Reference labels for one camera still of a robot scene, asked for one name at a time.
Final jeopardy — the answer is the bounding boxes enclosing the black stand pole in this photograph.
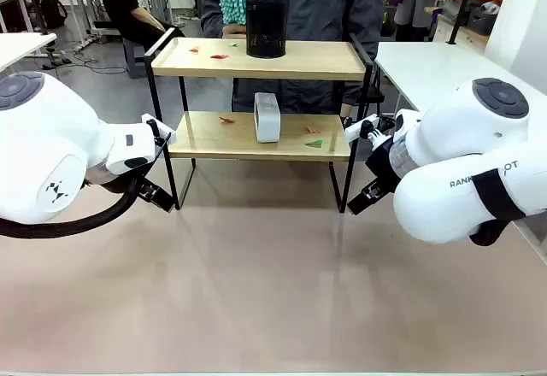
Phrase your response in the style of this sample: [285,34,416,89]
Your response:
[445,0,479,46]
[23,0,49,35]

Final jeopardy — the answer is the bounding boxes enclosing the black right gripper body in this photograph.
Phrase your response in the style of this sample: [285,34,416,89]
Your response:
[364,134,405,193]

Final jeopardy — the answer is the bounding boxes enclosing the black arm strap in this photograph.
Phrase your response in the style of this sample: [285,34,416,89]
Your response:
[471,168,527,247]

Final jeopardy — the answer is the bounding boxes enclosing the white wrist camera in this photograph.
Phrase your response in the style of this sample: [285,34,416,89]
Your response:
[344,113,397,143]
[140,113,177,149]

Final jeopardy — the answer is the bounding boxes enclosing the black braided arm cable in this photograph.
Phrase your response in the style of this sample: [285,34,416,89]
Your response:
[0,177,142,240]

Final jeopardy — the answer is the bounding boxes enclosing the black backpack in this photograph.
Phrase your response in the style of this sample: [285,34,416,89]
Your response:
[40,0,68,30]

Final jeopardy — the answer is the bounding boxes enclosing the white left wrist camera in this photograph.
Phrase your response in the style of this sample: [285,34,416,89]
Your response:
[140,113,177,149]

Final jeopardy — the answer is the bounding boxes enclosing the white box speaker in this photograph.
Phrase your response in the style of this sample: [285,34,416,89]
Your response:
[253,91,282,144]

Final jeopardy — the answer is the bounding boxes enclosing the grey stool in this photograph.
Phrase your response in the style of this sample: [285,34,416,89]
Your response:
[122,36,149,79]

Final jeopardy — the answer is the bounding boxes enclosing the small white side table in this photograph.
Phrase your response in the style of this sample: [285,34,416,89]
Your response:
[0,32,58,73]

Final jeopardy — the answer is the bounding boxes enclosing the person's right hand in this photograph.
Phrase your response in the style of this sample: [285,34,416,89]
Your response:
[221,23,249,39]

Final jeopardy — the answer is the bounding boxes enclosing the grey storage basket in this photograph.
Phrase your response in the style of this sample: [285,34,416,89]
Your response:
[468,2,501,35]

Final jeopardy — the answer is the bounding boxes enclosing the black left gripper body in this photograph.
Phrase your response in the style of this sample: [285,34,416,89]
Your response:
[135,177,162,203]

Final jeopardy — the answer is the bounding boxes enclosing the person in grey jacket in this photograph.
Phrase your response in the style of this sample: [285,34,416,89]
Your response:
[200,0,385,116]

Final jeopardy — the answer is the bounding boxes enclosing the large white side table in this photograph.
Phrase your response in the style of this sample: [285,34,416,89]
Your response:
[373,41,514,115]

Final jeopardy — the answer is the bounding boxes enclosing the black folding chair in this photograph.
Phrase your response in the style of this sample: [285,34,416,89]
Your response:
[365,62,385,116]

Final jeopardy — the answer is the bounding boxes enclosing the seated person in black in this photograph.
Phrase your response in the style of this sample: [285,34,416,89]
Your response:
[101,0,185,46]

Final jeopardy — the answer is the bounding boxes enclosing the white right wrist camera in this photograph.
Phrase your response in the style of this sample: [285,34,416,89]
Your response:
[344,113,397,143]

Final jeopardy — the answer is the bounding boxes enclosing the two-tier wooden metal shelf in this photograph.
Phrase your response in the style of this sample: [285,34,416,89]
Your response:
[144,27,375,214]

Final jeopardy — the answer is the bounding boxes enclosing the black mesh pen holder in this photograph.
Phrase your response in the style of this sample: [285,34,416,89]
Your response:
[244,0,287,59]

